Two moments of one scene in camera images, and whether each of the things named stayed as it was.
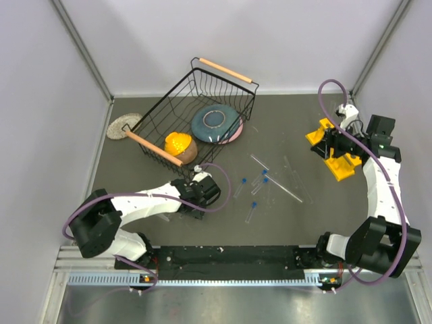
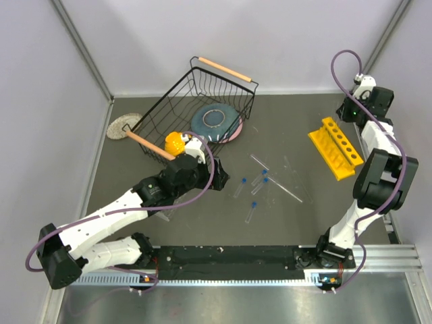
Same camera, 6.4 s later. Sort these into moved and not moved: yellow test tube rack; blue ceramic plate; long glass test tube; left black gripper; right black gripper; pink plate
Moved: right black gripper; left black gripper
Not moved: long glass test tube; yellow test tube rack; pink plate; blue ceramic plate
